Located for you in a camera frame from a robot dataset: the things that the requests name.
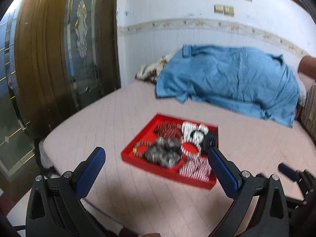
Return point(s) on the floral patterned cloth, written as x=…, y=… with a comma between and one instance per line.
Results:
x=150, y=72

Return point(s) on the blue shirt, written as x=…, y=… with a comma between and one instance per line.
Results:
x=245, y=80

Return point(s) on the pink striped scrunchie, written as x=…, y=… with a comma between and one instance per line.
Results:
x=197, y=168

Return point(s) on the grey sheer scrunchie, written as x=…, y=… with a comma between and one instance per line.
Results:
x=165, y=152

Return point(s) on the wooden glass door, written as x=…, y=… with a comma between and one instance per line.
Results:
x=57, y=57

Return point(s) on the dark red polka-dot scrunchie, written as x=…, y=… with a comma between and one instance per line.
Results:
x=169, y=129

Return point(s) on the white cherry print scrunchie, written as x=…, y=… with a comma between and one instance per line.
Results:
x=194, y=132

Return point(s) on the red tray box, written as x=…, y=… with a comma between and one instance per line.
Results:
x=133, y=153

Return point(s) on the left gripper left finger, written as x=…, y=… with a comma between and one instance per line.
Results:
x=83, y=177

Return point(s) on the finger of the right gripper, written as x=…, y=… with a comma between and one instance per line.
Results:
x=288, y=172

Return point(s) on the beige wall switch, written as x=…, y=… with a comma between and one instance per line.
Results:
x=229, y=10
x=218, y=8

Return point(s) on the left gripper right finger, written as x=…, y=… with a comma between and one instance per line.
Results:
x=231, y=179

